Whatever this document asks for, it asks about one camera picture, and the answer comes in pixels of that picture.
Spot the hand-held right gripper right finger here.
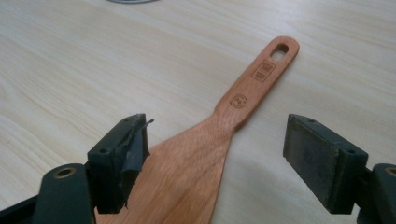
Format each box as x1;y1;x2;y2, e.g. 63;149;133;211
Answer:
282;113;370;216

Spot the wooden spatula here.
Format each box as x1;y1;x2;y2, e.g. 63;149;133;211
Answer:
94;35;301;224

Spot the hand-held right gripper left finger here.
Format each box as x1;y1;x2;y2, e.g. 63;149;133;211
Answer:
86;113;155;216

